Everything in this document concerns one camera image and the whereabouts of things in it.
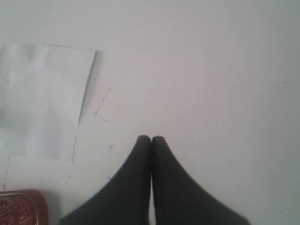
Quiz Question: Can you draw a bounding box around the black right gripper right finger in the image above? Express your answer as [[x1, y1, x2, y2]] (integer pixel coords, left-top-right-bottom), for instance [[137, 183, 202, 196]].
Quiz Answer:
[[151, 136, 249, 225]]

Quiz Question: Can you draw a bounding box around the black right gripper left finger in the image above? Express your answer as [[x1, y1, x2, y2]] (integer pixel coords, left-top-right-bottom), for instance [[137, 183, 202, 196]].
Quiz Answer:
[[59, 135, 151, 225]]

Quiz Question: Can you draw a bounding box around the red ink pad tin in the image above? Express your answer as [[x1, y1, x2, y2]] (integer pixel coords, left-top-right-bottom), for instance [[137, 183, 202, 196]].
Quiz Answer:
[[0, 189, 48, 225]]

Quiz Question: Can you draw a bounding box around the white paper sheet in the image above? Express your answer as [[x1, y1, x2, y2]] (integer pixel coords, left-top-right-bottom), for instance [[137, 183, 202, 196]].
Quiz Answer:
[[0, 44, 97, 161]]

